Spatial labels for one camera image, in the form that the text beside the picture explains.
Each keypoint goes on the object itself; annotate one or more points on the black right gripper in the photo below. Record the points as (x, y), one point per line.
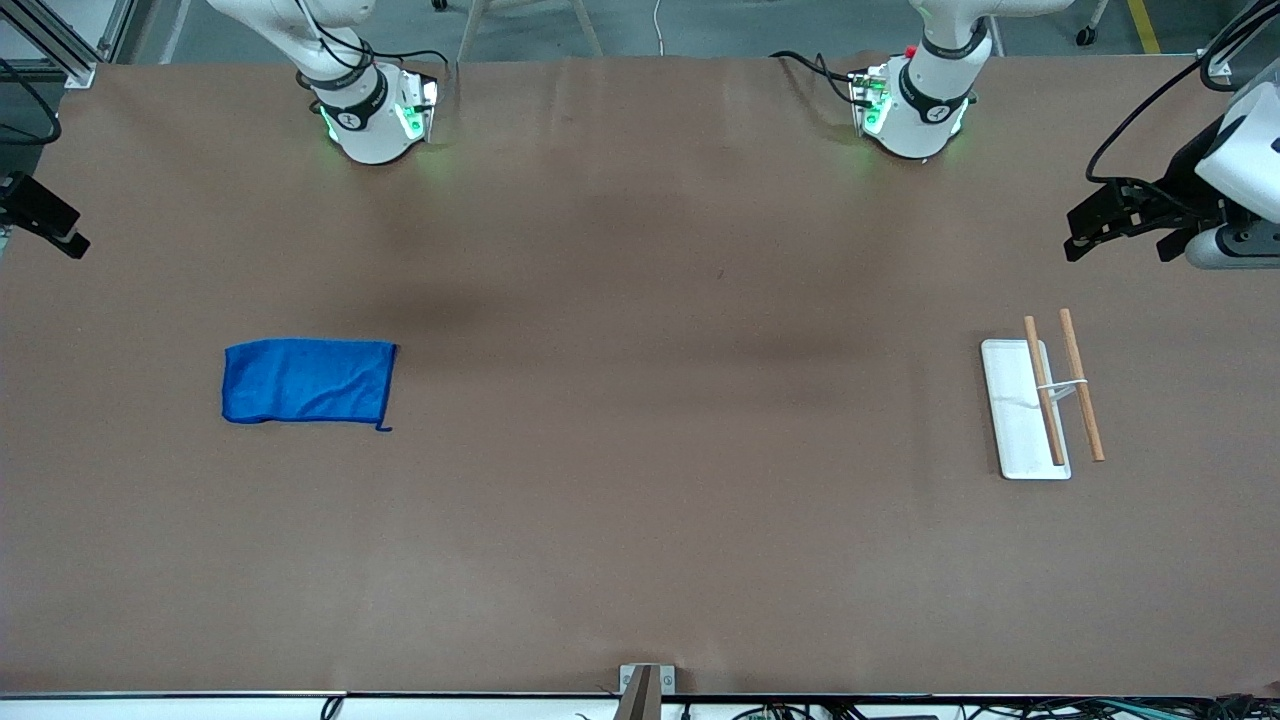
(38, 209)

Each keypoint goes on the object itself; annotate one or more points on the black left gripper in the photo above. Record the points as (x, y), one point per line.
(1183, 172)

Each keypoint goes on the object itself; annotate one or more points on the blue microfibre towel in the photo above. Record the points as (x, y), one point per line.
(305, 382)

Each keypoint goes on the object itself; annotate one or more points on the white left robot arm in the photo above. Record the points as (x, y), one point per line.
(915, 110)

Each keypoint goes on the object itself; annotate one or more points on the white towel rack wooden bars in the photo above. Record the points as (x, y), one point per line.
(1018, 440)

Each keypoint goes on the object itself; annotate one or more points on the black caster wheel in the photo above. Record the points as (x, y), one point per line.
(1085, 36)

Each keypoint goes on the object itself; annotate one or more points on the beige wooden stand legs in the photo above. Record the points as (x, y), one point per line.
(585, 25)

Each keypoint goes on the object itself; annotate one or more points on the brown table cover sheet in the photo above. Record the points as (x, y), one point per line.
(640, 500)

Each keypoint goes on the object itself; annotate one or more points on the aluminium frame post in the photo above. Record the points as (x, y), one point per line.
(68, 60)
(1218, 66)

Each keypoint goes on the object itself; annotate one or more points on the metal bracket with brown post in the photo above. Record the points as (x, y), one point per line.
(645, 690)

